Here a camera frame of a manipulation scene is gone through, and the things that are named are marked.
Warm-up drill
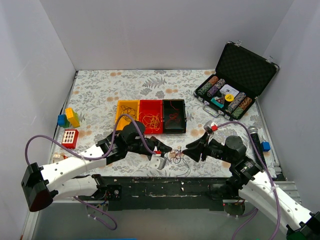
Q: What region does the coloured wire bundle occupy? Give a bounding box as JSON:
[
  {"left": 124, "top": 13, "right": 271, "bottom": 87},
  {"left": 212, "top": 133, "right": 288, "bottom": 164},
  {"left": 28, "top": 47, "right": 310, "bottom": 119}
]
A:
[{"left": 164, "top": 147, "right": 192, "bottom": 178}]

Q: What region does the dark wire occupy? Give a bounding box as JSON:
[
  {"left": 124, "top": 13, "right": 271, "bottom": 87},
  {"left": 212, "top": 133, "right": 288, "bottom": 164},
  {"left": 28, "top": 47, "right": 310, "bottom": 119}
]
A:
[{"left": 119, "top": 104, "right": 138, "bottom": 121}]

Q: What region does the red wire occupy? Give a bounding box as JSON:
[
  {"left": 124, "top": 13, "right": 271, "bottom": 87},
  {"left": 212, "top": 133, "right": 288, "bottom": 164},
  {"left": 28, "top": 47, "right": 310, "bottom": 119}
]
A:
[{"left": 165, "top": 99, "right": 182, "bottom": 127}]

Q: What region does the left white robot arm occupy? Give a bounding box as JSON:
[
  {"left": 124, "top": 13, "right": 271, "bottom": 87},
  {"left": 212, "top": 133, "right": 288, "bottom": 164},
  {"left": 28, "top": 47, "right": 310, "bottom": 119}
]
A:
[{"left": 21, "top": 121, "right": 172, "bottom": 212}]

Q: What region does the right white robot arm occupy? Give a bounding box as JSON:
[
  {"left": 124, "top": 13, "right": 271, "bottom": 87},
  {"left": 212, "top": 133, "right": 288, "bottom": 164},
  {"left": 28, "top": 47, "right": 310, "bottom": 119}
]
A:
[{"left": 182, "top": 133, "right": 320, "bottom": 240}]

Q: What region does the yellow plastic bin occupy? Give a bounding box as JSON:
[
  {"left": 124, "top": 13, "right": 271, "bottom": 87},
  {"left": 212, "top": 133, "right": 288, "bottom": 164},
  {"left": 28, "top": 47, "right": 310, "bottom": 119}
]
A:
[{"left": 114, "top": 99, "right": 141, "bottom": 131}]

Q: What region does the black microphone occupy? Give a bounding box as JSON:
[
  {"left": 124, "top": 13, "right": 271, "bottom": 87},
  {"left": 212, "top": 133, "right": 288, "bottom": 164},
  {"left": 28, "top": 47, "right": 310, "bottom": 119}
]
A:
[{"left": 248, "top": 126, "right": 266, "bottom": 166}]

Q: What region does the red plastic bin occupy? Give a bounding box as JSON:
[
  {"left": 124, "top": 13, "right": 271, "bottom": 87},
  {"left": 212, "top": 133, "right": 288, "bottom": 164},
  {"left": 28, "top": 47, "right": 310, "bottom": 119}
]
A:
[{"left": 138, "top": 99, "right": 163, "bottom": 135}]

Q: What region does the black plastic bin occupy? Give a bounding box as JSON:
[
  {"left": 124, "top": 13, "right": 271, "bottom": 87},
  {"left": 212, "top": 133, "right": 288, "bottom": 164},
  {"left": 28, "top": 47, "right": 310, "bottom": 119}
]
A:
[{"left": 162, "top": 99, "right": 187, "bottom": 134}]

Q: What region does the blue toy block right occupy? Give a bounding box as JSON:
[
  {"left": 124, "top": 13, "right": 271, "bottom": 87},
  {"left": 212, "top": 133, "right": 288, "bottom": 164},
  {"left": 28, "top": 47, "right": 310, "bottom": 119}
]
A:
[{"left": 261, "top": 141, "right": 271, "bottom": 152}]

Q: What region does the floral table mat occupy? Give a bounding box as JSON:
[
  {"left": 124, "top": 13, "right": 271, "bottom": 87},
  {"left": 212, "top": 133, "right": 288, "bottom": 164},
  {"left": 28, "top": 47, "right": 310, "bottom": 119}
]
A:
[{"left": 47, "top": 69, "right": 278, "bottom": 178}]

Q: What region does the yellow dealer chip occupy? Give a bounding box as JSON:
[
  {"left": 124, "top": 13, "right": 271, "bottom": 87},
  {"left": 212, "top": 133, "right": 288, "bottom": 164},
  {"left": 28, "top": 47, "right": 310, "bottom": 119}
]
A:
[{"left": 224, "top": 94, "right": 235, "bottom": 102}]

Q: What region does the red white toy block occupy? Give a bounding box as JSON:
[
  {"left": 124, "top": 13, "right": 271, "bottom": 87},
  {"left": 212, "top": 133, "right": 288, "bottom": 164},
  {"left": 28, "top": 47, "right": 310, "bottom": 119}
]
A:
[{"left": 61, "top": 129, "right": 79, "bottom": 149}]

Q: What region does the yellow toy brick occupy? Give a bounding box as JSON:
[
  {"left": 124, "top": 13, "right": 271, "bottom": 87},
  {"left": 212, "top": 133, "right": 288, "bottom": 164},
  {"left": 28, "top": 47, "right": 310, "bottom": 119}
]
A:
[{"left": 65, "top": 107, "right": 80, "bottom": 128}]

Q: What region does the green toy brick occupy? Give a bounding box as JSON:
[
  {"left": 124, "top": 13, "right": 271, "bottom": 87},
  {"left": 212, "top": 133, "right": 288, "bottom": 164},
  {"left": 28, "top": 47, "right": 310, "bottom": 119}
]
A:
[{"left": 62, "top": 119, "right": 70, "bottom": 129}]

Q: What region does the blue toy brick left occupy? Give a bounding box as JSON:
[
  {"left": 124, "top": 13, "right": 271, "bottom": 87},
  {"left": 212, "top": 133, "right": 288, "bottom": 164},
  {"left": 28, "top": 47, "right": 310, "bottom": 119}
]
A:
[{"left": 57, "top": 114, "right": 67, "bottom": 127}]

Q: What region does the black poker chip case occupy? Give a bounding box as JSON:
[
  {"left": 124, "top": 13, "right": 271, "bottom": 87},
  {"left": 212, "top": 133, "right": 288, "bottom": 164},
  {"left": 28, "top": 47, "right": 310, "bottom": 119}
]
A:
[{"left": 193, "top": 41, "right": 279, "bottom": 121}]

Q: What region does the small white red toy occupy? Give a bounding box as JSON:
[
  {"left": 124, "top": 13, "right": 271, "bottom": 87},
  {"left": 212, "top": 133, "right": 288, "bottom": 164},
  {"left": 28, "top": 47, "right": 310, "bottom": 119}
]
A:
[{"left": 52, "top": 154, "right": 68, "bottom": 162}]

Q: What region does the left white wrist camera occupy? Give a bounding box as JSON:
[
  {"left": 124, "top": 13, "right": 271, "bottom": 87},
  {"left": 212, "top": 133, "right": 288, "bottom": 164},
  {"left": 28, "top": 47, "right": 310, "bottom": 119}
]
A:
[{"left": 149, "top": 147, "right": 167, "bottom": 170}]

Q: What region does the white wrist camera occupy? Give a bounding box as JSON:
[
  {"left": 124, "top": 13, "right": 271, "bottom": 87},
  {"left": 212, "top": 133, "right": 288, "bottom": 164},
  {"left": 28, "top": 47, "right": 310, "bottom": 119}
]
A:
[
  {"left": 203, "top": 120, "right": 218, "bottom": 135},
  {"left": 149, "top": 147, "right": 167, "bottom": 170}
]

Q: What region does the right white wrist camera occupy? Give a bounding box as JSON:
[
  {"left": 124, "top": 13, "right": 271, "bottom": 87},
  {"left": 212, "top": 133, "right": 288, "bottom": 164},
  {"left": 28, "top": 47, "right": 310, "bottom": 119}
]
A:
[{"left": 203, "top": 120, "right": 218, "bottom": 135}]

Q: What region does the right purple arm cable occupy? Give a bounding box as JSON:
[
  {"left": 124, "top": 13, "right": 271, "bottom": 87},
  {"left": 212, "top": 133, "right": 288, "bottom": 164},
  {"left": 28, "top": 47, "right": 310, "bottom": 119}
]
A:
[{"left": 214, "top": 120, "right": 281, "bottom": 240}]

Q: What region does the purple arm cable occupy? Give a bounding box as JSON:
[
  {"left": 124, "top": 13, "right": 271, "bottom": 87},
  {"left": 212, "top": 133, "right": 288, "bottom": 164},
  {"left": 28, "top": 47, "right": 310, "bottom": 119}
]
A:
[
  {"left": 214, "top": 120, "right": 281, "bottom": 240},
  {"left": 24, "top": 113, "right": 158, "bottom": 231}
]

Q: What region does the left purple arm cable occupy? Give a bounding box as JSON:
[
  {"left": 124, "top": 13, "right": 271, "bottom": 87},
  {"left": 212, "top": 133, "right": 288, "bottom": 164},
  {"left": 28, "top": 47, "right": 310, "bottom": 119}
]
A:
[{"left": 24, "top": 113, "right": 158, "bottom": 231}]

